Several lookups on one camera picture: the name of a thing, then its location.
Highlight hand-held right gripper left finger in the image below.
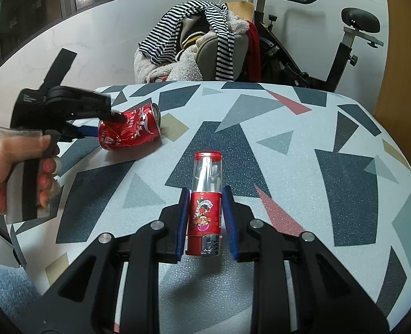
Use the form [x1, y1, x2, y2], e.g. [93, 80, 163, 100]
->
[21, 187, 190, 334]

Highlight crushed red soda can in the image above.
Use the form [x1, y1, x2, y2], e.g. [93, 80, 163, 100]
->
[97, 103, 162, 152]

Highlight black exercise bike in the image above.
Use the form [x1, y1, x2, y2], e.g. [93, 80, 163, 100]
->
[228, 0, 384, 93]

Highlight black white striped shirt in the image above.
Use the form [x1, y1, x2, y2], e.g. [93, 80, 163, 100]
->
[137, 1, 237, 81]

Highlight wooden door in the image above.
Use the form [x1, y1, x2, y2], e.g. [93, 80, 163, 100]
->
[372, 0, 411, 136]

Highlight black table leg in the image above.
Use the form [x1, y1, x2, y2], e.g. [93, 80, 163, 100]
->
[9, 224, 28, 268]

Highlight tan wooden board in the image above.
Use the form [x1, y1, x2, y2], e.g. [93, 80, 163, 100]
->
[226, 2, 255, 21]

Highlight clear tube with red cap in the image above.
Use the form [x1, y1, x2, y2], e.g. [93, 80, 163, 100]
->
[185, 151, 224, 256]

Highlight grey shaggy rug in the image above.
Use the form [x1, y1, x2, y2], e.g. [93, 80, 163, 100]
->
[0, 264, 39, 321]

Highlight grey chair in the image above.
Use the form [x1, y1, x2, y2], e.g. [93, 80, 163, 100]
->
[194, 31, 251, 80]

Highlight red cloth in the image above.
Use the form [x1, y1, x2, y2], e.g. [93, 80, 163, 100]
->
[245, 21, 264, 82]

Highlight lighter with metal cap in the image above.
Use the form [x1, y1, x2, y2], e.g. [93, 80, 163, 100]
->
[201, 235, 223, 257]

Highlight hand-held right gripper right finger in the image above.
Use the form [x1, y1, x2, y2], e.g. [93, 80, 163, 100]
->
[223, 185, 390, 334]

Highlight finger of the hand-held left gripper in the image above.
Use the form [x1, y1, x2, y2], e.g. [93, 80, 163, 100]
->
[64, 121, 100, 140]
[99, 106, 127, 125]

